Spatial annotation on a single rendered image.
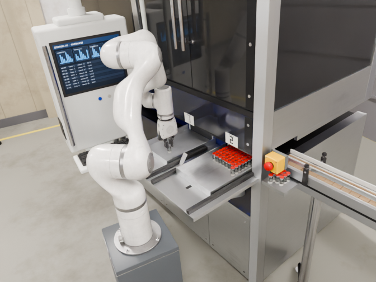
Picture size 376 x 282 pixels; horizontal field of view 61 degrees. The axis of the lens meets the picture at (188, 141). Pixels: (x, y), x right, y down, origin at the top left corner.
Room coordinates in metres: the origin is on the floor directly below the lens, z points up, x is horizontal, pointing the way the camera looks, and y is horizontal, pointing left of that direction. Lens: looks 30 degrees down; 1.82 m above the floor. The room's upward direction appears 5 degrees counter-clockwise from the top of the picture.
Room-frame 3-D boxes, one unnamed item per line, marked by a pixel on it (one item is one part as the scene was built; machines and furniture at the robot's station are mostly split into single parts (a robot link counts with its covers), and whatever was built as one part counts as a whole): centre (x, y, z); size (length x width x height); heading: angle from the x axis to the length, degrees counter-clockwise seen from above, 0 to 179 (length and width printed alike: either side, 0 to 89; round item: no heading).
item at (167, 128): (1.49, 0.10, 1.07); 0.10 x 0.07 x 0.11; 126
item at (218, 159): (1.34, -0.18, 0.90); 0.18 x 0.02 x 0.05; 35
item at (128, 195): (0.94, 0.26, 1.16); 0.19 x 0.12 x 0.24; 77
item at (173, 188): (1.41, 0.01, 0.87); 0.70 x 0.48 x 0.02; 35
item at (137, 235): (0.93, 0.23, 0.95); 0.19 x 0.19 x 0.18
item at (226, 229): (2.34, -0.14, 0.44); 2.06 x 1.00 x 0.88; 35
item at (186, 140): (1.59, 0.06, 0.90); 0.34 x 0.26 x 0.04; 125
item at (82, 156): (1.73, 0.48, 0.82); 0.40 x 0.14 x 0.02; 118
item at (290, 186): (1.19, -0.43, 0.87); 0.14 x 0.13 x 0.02; 125
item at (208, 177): (1.31, -0.14, 0.90); 0.34 x 0.26 x 0.04; 125
